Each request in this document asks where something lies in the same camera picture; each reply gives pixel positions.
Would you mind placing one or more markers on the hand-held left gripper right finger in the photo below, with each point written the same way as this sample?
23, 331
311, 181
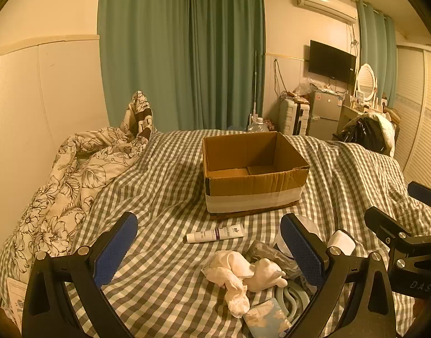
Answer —
303, 250

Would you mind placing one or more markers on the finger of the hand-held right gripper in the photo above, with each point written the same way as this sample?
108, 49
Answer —
424, 192
384, 222

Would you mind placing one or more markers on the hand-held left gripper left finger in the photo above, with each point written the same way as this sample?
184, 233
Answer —
115, 248

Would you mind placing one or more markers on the white round container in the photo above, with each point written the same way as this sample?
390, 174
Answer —
310, 226

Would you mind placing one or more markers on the small white roll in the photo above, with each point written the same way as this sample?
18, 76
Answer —
340, 241

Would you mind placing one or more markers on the grey green plastic hook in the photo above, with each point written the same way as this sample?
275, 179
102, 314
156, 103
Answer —
292, 297

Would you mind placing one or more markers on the white cloth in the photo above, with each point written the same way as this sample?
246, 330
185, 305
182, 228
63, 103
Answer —
233, 267

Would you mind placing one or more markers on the blue floral tissue packet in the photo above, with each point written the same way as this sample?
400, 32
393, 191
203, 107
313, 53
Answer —
268, 317

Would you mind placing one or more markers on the cardboard box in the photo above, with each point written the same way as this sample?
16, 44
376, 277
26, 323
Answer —
252, 186

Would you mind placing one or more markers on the white cream tube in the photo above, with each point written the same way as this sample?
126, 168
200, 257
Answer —
215, 234

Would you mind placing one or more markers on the white padded jacket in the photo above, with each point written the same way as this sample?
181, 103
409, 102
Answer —
389, 130

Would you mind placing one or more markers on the white louvred wardrobe doors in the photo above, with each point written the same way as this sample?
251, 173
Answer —
419, 112

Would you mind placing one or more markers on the floral duvet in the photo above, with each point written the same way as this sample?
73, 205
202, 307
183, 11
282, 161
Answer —
60, 190

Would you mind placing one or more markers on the black clothes pile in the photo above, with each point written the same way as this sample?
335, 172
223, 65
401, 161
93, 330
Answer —
363, 133

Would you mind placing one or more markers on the beige dressing table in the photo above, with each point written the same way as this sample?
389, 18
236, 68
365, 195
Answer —
347, 112

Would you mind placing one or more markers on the white printed paper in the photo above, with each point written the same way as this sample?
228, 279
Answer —
16, 299

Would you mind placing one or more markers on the silver small fridge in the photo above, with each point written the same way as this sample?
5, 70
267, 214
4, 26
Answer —
326, 112

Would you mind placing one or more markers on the white oval mirror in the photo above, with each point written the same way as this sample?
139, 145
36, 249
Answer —
366, 81

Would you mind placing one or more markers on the dark red floral bag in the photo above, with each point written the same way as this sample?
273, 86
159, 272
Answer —
270, 125

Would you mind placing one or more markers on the white ribbed suitcase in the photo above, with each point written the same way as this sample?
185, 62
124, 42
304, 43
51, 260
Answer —
292, 118

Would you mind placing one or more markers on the large clear water bottle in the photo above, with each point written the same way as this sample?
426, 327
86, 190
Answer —
257, 125

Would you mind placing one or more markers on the floral pillow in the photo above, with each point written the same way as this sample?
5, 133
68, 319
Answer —
138, 112

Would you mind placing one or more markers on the narrow green curtain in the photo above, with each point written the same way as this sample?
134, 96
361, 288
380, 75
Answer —
375, 52

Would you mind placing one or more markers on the clear plastic bag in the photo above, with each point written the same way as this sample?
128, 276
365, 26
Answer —
308, 86

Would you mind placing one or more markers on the white thin pole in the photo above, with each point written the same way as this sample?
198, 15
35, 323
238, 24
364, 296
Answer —
254, 84

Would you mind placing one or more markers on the wide green curtain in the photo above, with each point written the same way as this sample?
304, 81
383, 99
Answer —
141, 49

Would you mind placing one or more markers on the white air conditioner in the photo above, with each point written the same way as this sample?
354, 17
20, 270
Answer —
324, 3

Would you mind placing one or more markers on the black wall television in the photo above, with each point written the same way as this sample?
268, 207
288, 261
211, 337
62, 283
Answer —
331, 61

